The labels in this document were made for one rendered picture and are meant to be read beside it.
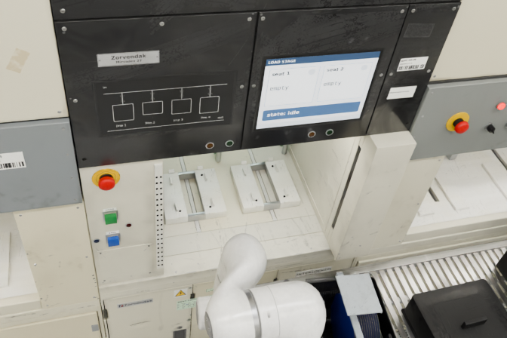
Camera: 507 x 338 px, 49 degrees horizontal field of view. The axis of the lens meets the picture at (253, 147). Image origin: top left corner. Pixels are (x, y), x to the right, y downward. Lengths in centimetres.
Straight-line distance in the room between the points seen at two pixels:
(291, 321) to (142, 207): 62
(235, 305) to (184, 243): 86
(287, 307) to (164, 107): 52
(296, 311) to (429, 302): 94
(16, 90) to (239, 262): 56
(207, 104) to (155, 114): 12
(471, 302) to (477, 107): 67
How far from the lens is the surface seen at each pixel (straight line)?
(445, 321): 192
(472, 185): 233
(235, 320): 103
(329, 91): 137
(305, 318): 106
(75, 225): 154
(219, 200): 195
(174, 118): 130
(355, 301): 158
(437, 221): 214
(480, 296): 202
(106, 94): 123
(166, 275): 181
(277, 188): 201
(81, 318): 194
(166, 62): 119
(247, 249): 113
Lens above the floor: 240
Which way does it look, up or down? 44 degrees down
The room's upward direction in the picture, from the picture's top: 9 degrees clockwise
